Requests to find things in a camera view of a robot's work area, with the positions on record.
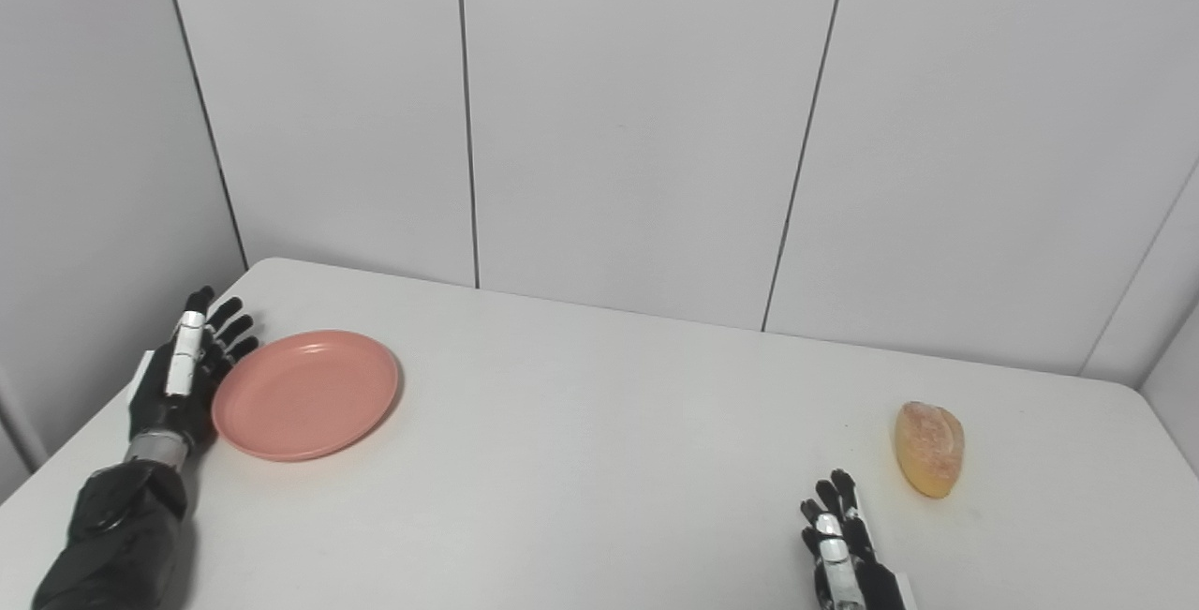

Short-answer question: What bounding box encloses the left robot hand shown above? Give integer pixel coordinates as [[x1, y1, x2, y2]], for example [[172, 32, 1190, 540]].
[[127, 287, 260, 472]]

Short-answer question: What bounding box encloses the bread roll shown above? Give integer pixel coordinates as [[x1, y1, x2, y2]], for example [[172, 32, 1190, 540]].
[[894, 401, 967, 499]]

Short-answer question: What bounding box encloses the pink round plate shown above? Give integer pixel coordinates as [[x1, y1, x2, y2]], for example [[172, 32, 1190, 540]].
[[212, 330, 401, 462]]

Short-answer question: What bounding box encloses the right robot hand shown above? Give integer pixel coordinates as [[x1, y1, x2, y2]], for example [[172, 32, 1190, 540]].
[[800, 469, 917, 610]]

